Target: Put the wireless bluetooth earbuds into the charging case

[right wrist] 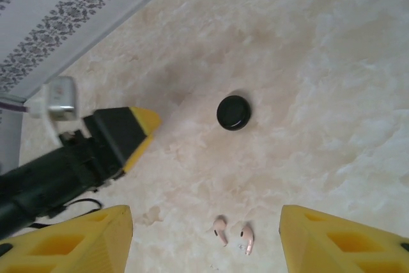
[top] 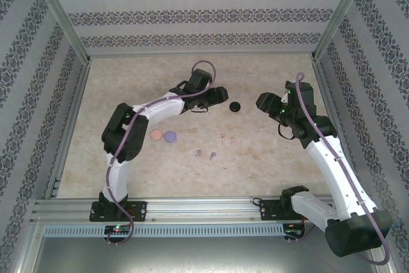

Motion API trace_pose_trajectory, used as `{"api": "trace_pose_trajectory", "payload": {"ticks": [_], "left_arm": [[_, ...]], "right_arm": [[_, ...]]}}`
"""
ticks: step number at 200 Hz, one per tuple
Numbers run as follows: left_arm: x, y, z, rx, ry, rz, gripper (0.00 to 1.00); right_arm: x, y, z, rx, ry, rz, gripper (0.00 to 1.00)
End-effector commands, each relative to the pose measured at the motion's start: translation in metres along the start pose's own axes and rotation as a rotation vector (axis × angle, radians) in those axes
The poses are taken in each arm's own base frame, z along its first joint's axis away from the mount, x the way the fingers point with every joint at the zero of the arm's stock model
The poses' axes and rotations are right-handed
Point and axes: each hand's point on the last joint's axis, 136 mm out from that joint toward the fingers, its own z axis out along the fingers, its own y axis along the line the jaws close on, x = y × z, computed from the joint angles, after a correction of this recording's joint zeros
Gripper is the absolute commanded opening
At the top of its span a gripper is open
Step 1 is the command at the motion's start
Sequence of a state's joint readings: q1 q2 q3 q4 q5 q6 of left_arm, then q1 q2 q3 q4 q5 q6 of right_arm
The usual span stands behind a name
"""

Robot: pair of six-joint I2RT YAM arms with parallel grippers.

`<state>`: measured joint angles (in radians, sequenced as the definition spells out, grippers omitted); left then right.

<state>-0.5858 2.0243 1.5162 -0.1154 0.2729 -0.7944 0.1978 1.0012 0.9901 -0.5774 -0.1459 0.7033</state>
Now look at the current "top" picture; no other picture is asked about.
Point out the pink earbud charging case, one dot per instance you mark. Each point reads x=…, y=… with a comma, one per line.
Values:
x=155, y=135

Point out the aluminium frame post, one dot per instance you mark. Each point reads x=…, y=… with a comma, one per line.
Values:
x=26, y=247
x=58, y=11
x=341, y=11
x=388, y=269

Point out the grey metal base sheet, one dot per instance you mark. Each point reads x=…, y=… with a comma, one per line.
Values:
x=198, y=257

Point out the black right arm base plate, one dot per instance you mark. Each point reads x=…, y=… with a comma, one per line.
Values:
x=268, y=210

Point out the black earbud charging case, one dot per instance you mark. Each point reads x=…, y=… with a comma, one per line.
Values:
x=234, y=106

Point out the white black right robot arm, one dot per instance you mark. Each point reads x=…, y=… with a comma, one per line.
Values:
x=329, y=170

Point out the purple earbud charging case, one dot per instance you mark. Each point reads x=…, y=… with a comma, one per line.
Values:
x=169, y=136

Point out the aluminium side rail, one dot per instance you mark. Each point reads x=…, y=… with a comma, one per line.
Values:
x=73, y=110
x=328, y=94

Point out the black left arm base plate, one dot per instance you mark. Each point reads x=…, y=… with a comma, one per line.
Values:
x=137, y=210

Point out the aluminium mounting rail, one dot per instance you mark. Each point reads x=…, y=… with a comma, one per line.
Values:
x=198, y=209

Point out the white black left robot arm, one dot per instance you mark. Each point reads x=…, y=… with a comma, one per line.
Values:
x=163, y=111

